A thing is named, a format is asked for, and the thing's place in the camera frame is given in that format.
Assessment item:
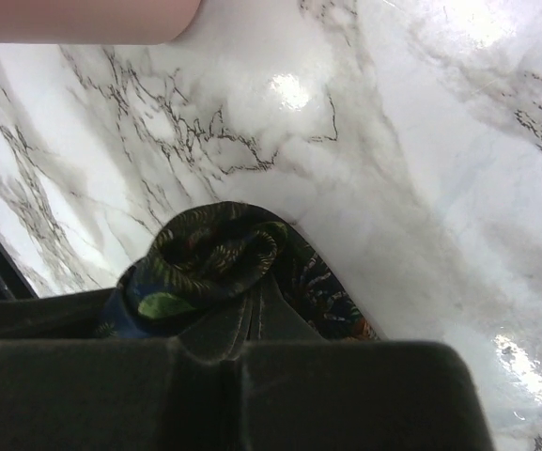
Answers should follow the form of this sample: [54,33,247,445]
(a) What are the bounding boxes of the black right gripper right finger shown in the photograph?
[232,279,493,450]

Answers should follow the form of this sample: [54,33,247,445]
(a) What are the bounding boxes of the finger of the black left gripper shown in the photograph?
[0,288,113,340]

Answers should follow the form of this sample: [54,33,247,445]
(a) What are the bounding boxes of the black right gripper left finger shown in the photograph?
[0,307,240,450]

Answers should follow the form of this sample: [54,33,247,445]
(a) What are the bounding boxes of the dark green nature-print tie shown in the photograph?
[94,201,378,340]

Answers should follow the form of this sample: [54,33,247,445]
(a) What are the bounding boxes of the pink divided organizer box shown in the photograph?
[0,0,201,44]

